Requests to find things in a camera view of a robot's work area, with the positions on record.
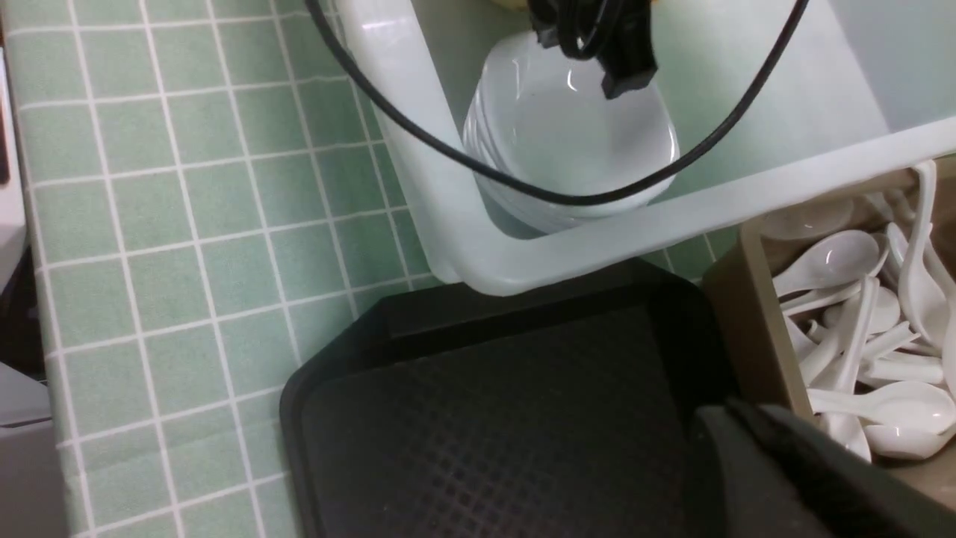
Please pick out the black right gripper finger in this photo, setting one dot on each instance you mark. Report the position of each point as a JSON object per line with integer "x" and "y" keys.
{"x": 758, "y": 471}

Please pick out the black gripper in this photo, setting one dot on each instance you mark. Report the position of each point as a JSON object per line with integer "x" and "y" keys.
{"x": 613, "y": 31}

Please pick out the white sauce dish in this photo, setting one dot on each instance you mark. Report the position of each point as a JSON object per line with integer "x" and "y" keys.
{"x": 544, "y": 119}

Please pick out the brown plastic spoon bin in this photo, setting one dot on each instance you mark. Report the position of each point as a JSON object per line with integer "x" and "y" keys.
{"x": 740, "y": 289}

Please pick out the pile of white spoons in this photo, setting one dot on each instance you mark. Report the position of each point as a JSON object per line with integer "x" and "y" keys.
{"x": 869, "y": 308}

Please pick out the black serving tray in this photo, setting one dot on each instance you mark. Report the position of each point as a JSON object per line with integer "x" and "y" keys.
{"x": 559, "y": 412}

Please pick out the large white plastic tub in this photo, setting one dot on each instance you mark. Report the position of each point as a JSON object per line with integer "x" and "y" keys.
{"x": 865, "y": 87}

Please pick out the green checked tablecloth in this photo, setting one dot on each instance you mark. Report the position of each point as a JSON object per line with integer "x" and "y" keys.
{"x": 209, "y": 201}

